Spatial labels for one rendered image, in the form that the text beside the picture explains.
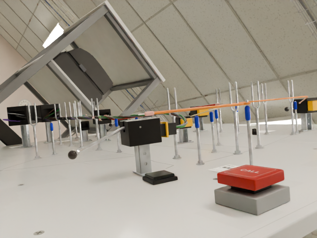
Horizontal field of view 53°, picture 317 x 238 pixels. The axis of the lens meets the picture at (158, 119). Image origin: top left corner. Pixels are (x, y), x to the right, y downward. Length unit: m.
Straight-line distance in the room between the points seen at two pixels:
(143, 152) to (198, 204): 0.18
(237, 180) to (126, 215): 0.12
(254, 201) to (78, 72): 1.35
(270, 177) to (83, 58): 1.36
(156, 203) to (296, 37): 2.79
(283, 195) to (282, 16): 2.71
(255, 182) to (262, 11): 2.78
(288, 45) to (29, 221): 2.94
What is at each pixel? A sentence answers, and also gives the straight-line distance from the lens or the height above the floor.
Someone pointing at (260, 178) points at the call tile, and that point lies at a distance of 0.33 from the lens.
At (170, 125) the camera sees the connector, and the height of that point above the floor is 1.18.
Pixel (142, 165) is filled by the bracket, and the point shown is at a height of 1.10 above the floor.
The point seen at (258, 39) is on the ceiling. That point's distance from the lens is 3.25.
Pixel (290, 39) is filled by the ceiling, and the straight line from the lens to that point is 3.12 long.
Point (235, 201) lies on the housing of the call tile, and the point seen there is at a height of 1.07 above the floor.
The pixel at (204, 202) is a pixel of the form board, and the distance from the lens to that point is 0.37.
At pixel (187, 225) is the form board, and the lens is 0.31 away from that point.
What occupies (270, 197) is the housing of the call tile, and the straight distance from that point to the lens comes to 0.34.
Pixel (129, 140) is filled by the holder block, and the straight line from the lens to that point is 0.49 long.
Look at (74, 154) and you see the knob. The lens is 0.49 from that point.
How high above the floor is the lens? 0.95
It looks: 25 degrees up
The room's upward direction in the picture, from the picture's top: 40 degrees clockwise
